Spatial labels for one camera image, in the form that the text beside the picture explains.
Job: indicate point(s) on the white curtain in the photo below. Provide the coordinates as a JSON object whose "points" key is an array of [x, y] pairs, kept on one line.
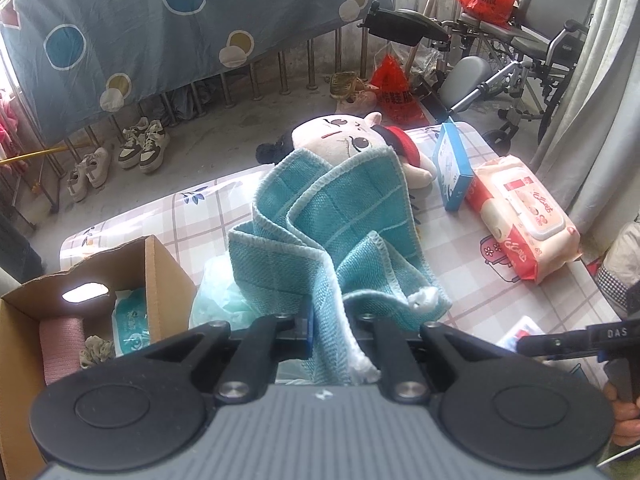
{"points": [[610, 110]]}

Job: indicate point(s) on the pink fabric roll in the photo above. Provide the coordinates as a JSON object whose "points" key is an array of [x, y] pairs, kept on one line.
{"points": [[60, 350]]}

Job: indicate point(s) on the blue dotted bedsheet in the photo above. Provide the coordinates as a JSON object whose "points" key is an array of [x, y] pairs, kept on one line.
{"points": [[125, 20]]}

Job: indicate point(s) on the dark green white sneakers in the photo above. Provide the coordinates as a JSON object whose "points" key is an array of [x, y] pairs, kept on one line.
{"points": [[132, 142]]}

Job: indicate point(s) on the person's right hand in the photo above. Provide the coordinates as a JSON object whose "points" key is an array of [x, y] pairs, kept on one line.
{"points": [[627, 420]]}

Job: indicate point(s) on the blue and teal tissue packet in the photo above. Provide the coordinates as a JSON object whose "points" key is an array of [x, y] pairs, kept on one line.
{"points": [[130, 320]]}

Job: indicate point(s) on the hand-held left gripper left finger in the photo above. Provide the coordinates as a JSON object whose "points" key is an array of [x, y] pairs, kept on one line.
{"points": [[307, 326]]}

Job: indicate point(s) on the woven sandal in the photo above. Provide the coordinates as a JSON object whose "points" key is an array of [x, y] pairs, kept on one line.
{"points": [[344, 84]]}

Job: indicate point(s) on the teal towel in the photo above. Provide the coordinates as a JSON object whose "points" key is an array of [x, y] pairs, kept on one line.
{"points": [[320, 220]]}

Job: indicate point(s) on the brown and white sneaker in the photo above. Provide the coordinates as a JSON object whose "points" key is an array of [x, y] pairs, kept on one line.
{"points": [[154, 147]]}

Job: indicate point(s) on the pale scrunchie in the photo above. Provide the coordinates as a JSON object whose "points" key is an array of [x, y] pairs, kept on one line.
{"points": [[97, 352]]}

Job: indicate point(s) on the cardboard box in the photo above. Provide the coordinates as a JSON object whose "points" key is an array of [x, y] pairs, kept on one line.
{"points": [[165, 280]]}

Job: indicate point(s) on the pink slipper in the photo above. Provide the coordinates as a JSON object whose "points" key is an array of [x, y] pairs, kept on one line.
{"points": [[357, 102]]}

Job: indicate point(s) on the blue and white box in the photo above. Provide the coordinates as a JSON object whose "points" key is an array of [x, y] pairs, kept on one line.
{"points": [[450, 160]]}

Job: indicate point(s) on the small red and white packet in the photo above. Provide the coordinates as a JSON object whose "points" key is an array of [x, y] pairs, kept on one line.
{"points": [[520, 330]]}

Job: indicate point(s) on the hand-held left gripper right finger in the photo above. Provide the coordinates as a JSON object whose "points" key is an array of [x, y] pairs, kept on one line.
{"points": [[365, 326]]}

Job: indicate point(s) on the wheelchair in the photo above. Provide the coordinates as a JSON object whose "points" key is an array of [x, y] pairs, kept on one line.
{"points": [[550, 25]]}

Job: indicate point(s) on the pale plastic bag teal print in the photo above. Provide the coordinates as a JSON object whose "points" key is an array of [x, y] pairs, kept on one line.
{"points": [[220, 300]]}

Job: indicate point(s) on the metal railing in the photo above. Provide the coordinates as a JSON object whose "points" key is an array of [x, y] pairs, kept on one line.
{"points": [[282, 75]]}

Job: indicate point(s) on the beige checked garment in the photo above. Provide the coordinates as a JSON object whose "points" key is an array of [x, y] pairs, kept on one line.
{"points": [[622, 265]]}

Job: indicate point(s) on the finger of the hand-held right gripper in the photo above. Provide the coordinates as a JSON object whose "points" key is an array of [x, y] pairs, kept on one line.
{"points": [[550, 345]]}

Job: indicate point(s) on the pink hanging clothes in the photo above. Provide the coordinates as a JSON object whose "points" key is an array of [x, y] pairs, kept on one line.
{"points": [[6, 125]]}

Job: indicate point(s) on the plush doll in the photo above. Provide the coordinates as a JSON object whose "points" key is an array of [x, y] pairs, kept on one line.
{"points": [[345, 137]]}

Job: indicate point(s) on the yellow stick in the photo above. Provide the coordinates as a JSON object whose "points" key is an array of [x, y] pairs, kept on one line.
{"points": [[35, 156]]}

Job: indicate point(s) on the pink wet wipes pack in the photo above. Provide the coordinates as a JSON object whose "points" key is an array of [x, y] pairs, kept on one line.
{"points": [[520, 215]]}

